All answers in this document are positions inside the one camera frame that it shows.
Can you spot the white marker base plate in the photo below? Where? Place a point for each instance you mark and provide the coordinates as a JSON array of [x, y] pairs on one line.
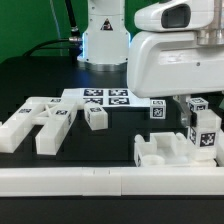
[[108, 97]]

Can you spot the white chair back frame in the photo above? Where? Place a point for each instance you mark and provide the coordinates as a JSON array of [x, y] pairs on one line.
[[54, 115]]

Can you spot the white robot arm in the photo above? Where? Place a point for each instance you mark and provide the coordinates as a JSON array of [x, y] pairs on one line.
[[106, 41]]

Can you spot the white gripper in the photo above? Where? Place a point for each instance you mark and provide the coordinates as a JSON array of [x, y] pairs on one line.
[[168, 64]]

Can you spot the white rail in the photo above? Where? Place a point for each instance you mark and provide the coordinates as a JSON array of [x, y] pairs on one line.
[[111, 181], [220, 149]]

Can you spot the white chair seat part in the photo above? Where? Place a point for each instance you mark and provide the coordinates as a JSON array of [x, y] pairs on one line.
[[167, 149]]

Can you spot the white right rail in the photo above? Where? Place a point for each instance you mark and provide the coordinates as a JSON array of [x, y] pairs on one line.
[[220, 149]]

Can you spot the white front rail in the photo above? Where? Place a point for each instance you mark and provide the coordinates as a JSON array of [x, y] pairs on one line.
[[111, 181]]

